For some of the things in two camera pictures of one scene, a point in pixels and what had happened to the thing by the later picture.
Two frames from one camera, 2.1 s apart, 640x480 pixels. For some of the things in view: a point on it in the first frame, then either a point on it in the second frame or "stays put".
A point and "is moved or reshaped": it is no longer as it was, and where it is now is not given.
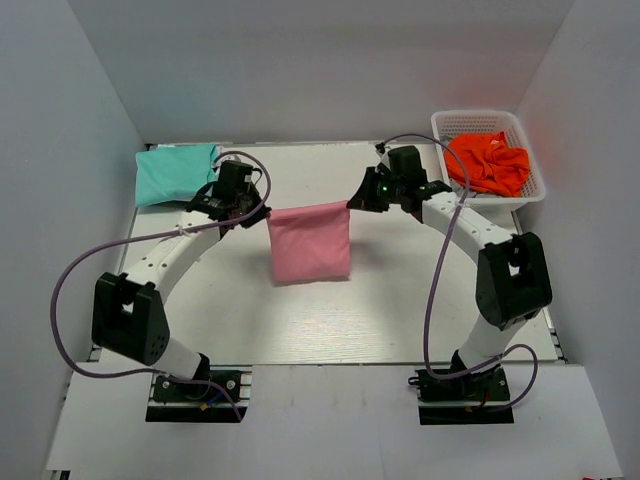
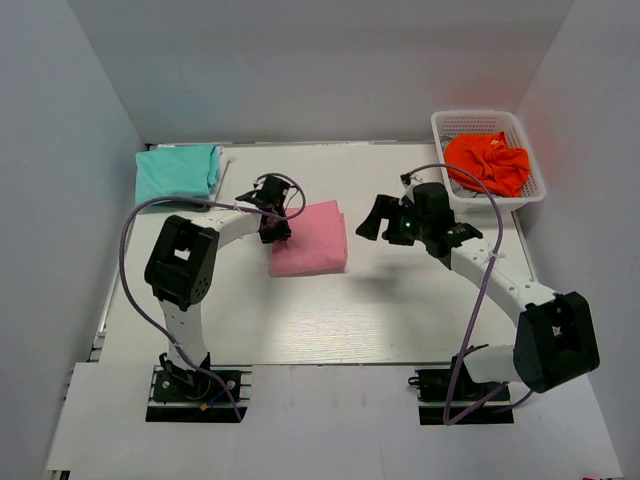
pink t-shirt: [309, 243] is moved or reshaped
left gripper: [261, 214] -> [284, 233]
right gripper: [365, 198] -> [371, 227]
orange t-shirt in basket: [491, 165] stays put
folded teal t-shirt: [172, 173] stays put
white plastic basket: [446, 124] stays put
